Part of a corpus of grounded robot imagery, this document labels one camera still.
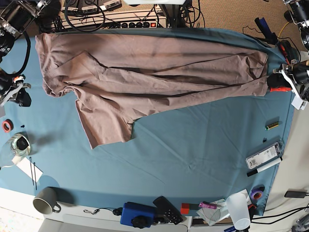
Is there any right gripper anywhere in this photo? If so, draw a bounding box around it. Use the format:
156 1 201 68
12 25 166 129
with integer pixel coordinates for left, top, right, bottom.
0 70 31 107

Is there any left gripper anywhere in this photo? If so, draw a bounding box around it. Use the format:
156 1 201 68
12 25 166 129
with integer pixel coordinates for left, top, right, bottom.
267 60 309 97

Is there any pink T-shirt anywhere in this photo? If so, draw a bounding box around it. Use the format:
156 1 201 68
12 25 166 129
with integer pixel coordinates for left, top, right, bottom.
35 33 268 148

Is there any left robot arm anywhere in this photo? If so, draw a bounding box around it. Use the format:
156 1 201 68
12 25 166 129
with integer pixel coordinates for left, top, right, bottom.
256 0 309 101

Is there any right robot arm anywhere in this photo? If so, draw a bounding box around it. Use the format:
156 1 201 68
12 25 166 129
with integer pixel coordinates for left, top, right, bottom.
0 0 50 107

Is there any orange black clamp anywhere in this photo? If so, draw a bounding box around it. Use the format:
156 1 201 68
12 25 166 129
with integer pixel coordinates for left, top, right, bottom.
280 40 300 65

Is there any red tape roll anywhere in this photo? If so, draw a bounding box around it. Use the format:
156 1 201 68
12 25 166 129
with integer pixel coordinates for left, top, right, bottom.
1 119 14 133

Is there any blue black tool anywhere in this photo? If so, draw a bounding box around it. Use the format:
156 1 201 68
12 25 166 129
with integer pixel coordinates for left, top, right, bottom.
254 17 278 45

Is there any gold AA battery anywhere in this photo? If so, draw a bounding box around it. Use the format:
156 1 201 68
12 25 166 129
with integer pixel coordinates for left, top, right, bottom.
265 122 279 131

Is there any black zip tie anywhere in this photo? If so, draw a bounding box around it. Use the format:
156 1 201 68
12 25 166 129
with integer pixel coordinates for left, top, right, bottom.
29 157 37 190

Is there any white paper card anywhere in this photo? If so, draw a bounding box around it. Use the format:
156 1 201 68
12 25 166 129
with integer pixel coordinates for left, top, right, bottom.
16 158 43 182

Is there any clear plastic case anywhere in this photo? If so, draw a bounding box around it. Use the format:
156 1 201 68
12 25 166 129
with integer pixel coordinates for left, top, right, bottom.
246 141 284 170

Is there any black white marker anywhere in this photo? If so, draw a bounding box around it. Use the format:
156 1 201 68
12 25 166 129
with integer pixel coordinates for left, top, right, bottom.
247 157 283 177

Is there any grey ceramic mug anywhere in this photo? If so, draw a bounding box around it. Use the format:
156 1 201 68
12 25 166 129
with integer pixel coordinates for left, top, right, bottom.
32 187 61 215

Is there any blue table cloth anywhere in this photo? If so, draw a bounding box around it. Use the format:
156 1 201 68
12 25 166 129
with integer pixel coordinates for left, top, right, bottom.
0 27 300 217

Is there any purple tape roll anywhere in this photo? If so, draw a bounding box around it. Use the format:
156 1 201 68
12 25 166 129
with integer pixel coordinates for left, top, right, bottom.
251 186 265 200

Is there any black phone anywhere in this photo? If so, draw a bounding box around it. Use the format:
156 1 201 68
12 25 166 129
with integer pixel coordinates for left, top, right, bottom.
284 190 309 199

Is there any translucent plastic cup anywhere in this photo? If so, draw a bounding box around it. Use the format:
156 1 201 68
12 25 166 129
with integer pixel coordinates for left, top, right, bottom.
226 192 251 231

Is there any black power strip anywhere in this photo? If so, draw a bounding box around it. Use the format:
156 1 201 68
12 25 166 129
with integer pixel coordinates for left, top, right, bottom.
120 21 158 29

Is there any purple tube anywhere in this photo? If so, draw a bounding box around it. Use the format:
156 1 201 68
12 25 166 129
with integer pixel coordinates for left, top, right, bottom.
198 202 217 209

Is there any red black block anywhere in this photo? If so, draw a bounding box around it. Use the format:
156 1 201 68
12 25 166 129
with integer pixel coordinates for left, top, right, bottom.
180 203 199 215

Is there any blue box with knob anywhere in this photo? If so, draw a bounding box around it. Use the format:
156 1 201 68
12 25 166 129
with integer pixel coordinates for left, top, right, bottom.
120 202 157 229

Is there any black remote control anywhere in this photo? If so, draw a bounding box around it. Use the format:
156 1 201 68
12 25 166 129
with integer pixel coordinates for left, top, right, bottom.
153 196 183 225

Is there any orange handled screwdriver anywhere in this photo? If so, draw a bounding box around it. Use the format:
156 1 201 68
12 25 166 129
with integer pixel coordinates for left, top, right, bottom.
270 87 292 92

